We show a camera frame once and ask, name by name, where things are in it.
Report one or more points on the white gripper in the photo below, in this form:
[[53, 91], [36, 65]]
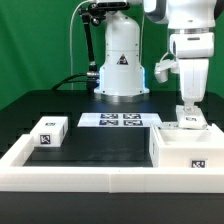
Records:
[[192, 53]]

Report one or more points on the white cabinet door panel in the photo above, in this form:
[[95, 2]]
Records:
[[195, 120], [170, 125]]

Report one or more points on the white cabinet body box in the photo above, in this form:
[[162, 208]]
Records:
[[187, 148]]

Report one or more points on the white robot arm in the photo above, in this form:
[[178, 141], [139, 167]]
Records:
[[122, 75]]

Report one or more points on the small white cabinet top block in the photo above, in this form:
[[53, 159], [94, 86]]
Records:
[[50, 131]]

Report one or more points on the white U-shaped fence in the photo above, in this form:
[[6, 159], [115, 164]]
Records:
[[15, 175]]

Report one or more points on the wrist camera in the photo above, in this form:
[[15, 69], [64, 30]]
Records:
[[162, 67]]

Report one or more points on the white marker base plate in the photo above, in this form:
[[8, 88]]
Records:
[[119, 120]]

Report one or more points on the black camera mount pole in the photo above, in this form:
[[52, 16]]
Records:
[[90, 15]]

